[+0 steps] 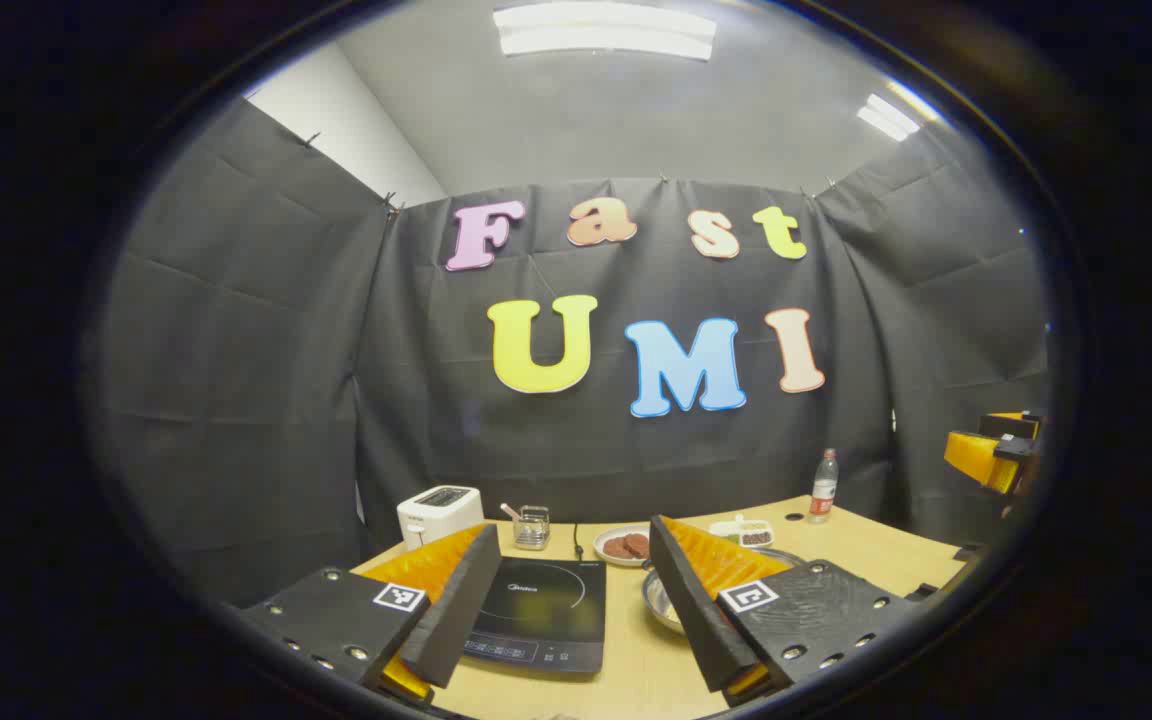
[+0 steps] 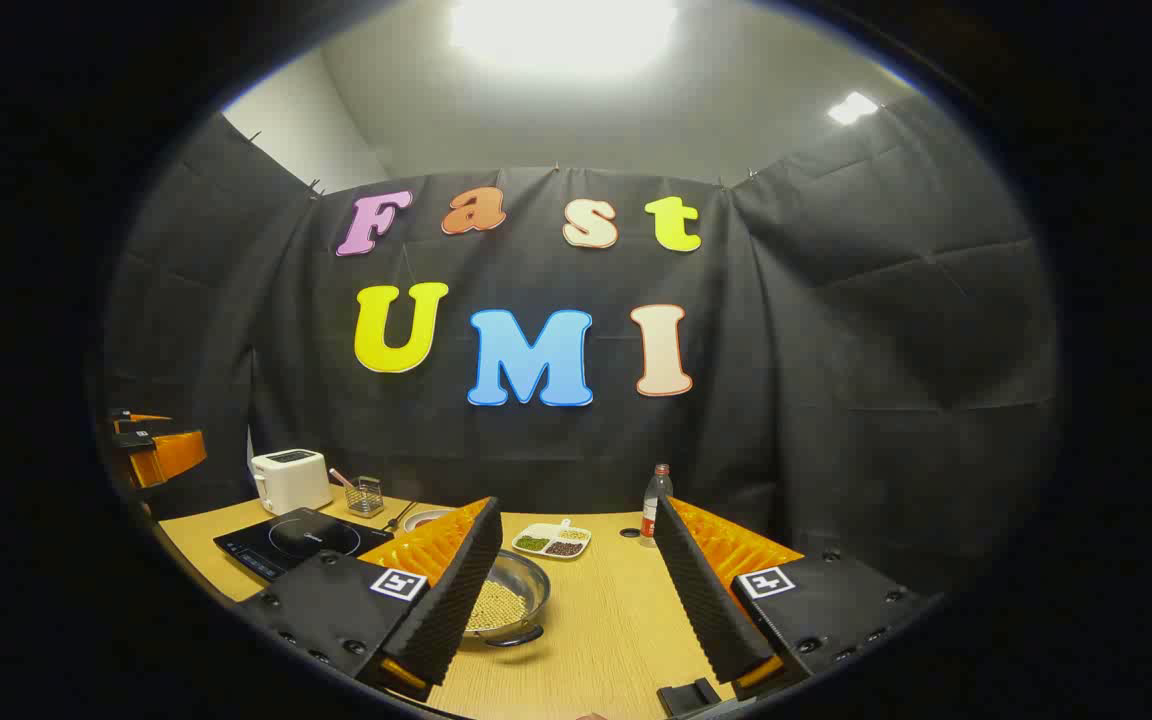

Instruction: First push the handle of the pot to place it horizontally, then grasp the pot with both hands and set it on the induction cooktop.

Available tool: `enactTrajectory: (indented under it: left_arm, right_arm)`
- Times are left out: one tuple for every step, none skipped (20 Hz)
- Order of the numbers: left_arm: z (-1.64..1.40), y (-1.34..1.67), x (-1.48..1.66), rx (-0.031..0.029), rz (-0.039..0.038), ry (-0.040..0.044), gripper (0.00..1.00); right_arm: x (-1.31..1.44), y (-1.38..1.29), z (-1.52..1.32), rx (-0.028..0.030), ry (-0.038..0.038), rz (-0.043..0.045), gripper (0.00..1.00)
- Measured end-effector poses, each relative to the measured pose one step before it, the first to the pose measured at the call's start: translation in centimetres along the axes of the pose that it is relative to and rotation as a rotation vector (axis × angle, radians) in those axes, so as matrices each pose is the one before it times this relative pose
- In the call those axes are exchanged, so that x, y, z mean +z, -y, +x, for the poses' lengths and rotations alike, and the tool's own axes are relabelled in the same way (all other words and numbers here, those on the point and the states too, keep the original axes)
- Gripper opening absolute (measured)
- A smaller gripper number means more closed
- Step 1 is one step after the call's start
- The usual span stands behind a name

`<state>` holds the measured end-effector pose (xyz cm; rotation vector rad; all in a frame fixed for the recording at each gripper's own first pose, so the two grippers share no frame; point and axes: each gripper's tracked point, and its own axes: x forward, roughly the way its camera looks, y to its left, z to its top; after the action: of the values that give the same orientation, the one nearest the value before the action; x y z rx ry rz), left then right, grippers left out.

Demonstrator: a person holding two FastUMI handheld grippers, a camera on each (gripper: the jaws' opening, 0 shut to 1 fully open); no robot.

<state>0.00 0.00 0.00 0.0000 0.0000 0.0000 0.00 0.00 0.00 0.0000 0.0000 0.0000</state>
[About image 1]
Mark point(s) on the white divided dish of beans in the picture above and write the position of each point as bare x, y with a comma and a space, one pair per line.
741, 532

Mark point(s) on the black backdrop cloth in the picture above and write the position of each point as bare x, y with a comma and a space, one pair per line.
336, 350

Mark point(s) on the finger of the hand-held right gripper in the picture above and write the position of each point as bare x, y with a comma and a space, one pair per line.
1011, 425
976, 455

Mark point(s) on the brown meat patty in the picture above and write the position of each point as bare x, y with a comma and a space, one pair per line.
615, 547
637, 545

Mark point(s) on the white toaster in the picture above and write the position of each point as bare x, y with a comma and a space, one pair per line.
436, 515

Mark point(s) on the black induction cooktop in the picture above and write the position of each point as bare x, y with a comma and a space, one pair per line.
546, 610

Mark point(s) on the long ceiling light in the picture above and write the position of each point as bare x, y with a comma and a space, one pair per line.
606, 30

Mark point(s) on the white round plate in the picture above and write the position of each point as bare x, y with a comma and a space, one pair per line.
611, 558

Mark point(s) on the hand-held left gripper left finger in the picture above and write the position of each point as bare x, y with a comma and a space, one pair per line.
466, 610

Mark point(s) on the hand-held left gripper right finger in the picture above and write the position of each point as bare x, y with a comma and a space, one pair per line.
686, 620

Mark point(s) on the clear plastic water bottle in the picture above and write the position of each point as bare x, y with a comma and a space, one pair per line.
823, 495

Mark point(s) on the pink utensil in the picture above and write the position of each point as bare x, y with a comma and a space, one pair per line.
509, 510

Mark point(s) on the small ceiling light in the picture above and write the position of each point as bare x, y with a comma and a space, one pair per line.
891, 115

